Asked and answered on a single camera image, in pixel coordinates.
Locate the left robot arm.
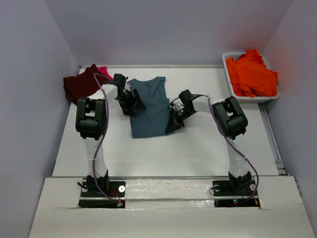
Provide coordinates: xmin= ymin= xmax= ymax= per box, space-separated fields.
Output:
xmin=75 ymin=73 xmax=146 ymax=197

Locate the orange t shirt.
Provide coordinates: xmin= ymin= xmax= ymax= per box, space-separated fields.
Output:
xmin=225 ymin=48 xmax=278 ymax=98

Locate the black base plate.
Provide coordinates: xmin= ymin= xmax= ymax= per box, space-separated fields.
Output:
xmin=77 ymin=178 xmax=126 ymax=209
xmin=209 ymin=180 xmax=261 ymax=208

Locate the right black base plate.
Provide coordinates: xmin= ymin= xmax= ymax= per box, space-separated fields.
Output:
xmin=209 ymin=180 xmax=261 ymax=208

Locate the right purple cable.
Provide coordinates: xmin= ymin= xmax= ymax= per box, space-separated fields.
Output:
xmin=198 ymin=94 xmax=260 ymax=205

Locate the purple cable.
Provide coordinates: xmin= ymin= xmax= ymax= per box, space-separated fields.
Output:
xmin=93 ymin=73 xmax=121 ymax=204
xmin=198 ymin=94 xmax=260 ymax=205

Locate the teal blue t shirt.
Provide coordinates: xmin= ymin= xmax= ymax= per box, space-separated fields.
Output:
xmin=128 ymin=76 xmax=170 ymax=139

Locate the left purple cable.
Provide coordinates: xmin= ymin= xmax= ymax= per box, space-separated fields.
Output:
xmin=93 ymin=73 xmax=121 ymax=204

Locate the pink folded t shirt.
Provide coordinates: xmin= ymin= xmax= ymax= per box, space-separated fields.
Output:
xmin=98 ymin=66 xmax=113 ymax=80

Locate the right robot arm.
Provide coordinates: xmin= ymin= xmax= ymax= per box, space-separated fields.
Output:
xmin=165 ymin=90 xmax=257 ymax=196

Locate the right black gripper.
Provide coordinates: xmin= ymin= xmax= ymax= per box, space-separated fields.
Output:
xmin=165 ymin=108 xmax=196 ymax=134

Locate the white plastic basket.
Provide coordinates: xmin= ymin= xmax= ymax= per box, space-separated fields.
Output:
xmin=222 ymin=52 xmax=279 ymax=104

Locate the dark red folded t shirt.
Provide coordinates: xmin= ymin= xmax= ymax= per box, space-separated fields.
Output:
xmin=63 ymin=64 xmax=113 ymax=105

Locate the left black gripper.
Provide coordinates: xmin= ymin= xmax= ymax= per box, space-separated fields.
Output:
xmin=114 ymin=89 xmax=145 ymax=117

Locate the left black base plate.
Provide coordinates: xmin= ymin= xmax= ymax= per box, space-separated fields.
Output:
xmin=77 ymin=178 xmax=126 ymax=209

